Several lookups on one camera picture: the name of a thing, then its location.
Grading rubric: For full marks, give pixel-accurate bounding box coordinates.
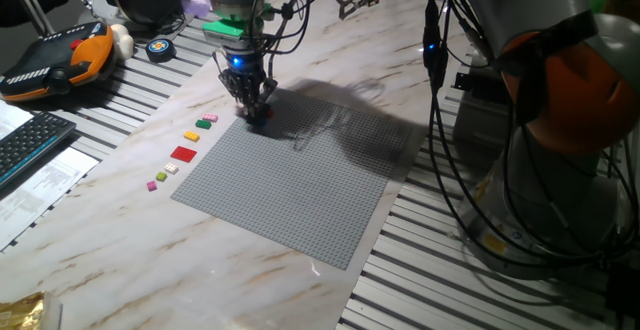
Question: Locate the purple plastic bag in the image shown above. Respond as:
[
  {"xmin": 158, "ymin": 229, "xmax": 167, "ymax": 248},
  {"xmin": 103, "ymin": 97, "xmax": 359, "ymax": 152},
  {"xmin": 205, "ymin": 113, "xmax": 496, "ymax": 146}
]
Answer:
[{"xmin": 179, "ymin": 0, "xmax": 214, "ymax": 20}]

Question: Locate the black computer keyboard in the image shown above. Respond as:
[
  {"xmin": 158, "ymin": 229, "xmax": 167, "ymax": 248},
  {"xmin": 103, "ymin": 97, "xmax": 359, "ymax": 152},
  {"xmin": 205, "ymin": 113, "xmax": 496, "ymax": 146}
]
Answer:
[{"xmin": 0, "ymin": 111, "xmax": 78, "ymax": 189}]

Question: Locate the grey Lego baseplate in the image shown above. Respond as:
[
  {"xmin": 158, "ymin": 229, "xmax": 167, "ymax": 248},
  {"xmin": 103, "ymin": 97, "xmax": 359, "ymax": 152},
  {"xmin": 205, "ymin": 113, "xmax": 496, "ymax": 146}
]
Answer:
[{"xmin": 169, "ymin": 83, "xmax": 415, "ymax": 271}]

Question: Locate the aluminium frame pole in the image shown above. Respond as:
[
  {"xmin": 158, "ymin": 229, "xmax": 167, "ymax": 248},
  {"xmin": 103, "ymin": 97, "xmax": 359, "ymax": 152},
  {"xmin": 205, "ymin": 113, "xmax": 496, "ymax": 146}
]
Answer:
[{"xmin": 4, "ymin": 0, "xmax": 55, "ymax": 37}]

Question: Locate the white rounded toy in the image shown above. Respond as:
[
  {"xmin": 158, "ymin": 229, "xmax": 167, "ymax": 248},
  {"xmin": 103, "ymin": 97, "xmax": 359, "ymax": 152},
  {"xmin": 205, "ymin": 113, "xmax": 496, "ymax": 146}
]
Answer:
[{"xmin": 109, "ymin": 22, "xmax": 136, "ymax": 62}]

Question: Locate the black round puck blue label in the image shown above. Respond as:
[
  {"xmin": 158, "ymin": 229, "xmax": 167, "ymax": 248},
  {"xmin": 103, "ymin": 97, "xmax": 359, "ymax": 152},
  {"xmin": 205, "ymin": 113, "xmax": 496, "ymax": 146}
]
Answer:
[{"xmin": 145, "ymin": 37, "xmax": 178, "ymax": 65}]

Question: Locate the printed white paper sheet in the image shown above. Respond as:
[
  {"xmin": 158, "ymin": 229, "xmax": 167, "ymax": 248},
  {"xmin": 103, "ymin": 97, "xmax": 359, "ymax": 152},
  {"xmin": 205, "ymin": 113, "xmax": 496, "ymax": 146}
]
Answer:
[{"xmin": 0, "ymin": 145, "xmax": 100, "ymax": 252}]

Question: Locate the gold foil bag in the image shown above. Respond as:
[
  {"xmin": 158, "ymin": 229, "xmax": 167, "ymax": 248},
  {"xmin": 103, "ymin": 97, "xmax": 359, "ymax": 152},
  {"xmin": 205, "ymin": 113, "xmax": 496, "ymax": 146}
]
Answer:
[{"xmin": 0, "ymin": 289, "xmax": 64, "ymax": 330}]

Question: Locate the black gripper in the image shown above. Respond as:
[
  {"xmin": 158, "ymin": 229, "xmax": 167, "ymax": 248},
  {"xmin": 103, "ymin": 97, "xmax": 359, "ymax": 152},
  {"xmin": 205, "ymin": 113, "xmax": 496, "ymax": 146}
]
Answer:
[{"xmin": 218, "ymin": 37, "xmax": 279, "ymax": 121}]

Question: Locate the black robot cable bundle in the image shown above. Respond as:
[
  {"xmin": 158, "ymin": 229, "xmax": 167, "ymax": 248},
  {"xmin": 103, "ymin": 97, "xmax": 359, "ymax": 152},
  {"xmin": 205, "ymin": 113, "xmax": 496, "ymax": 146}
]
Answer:
[{"xmin": 249, "ymin": 0, "xmax": 640, "ymax": 276}]

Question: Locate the flat red Lego plate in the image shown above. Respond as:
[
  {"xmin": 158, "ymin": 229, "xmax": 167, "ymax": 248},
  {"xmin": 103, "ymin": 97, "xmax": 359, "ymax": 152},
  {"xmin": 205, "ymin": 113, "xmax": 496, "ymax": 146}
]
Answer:
[{"xmin": 169, "ymin": 145, "xmax": 199, "ymax": 164}]

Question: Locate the plain white paper sheet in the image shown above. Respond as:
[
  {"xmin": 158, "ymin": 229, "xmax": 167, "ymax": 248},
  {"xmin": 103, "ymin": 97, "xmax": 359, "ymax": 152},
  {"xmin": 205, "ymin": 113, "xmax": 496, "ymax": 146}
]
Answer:
[{"xmin": 0, "ymin": 100, "xmax": 34, "ymax": 141}]

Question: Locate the black and orange teach pendant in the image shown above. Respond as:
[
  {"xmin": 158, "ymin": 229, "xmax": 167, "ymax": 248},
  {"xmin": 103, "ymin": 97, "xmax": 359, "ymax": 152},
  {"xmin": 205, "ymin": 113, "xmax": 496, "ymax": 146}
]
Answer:
[{"xmin": 0, "ymin": 19, "xmax": 117, "ymax": 104}]

